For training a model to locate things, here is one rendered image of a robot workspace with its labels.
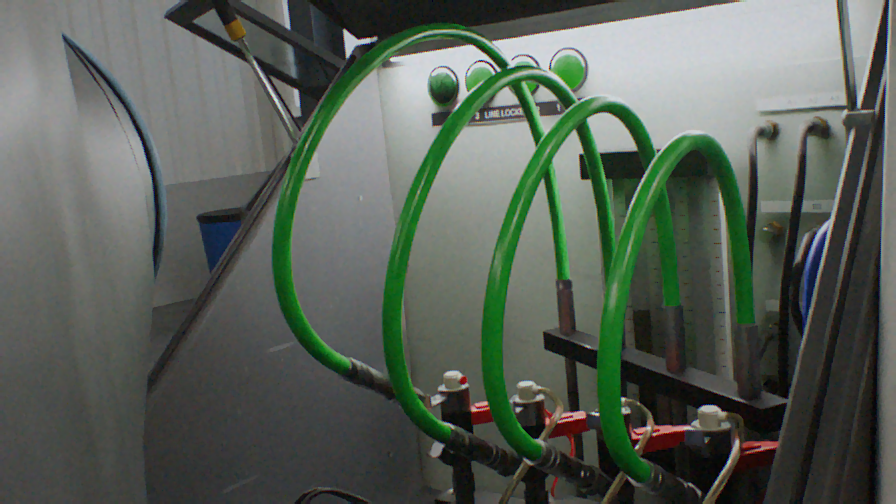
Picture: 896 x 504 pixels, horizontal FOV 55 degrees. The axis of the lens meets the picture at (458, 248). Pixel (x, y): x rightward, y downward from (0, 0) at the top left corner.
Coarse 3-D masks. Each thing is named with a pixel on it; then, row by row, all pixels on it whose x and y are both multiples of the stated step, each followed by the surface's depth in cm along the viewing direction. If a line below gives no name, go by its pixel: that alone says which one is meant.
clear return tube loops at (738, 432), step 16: (560, 400) 71; (560, 416) 70; (736, 416) 62; (544, 432) 68; (736, 432) 61; (640, 448) 63; (736, 448) 60; (528, 464) 66; (512, 480) 65; (624, 480) 61; (720, 480) 57; (608, 496) 60
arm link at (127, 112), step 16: (80, 48) 16; (96, 64) 16; (96, 80) 10; (112, 80) 16; (112, 96) 12; (128, 96) 16; (128, 112) 16; (128, 128) 13; (144, 128) 16; (144, 144) 16; (144, 160) 14; (144, 176) 12; (160, 176) 16; (160, 192) 16; (160, 208) 16; (160, 224) 16; (160, 240) 16; (160, 256) 16
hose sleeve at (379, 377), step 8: (352, 360) 67; (352, 368) 67; (360, 368) 68; (368, 368) 69; (344, 376) 67; (352, 376) 67; (360, 376) 68; (368, 376) 68; (376, 376) 69; (384, 376) 70; (360, 384) 68; (368, 384) 69; (376, 384) 69; (384, 384) 70; (376, 392) 70; (384, 392) 70; (392, 392) 71; (392, 400) 72
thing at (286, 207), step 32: (416, 32) 73; (448, 32) 76; (512, 64) 84; (320, 128) 64; (288, 192) 62; (288, 224) 62; (288, 256) 62; (288, 288) 62; (288, 320) 63; (320, 352) 65
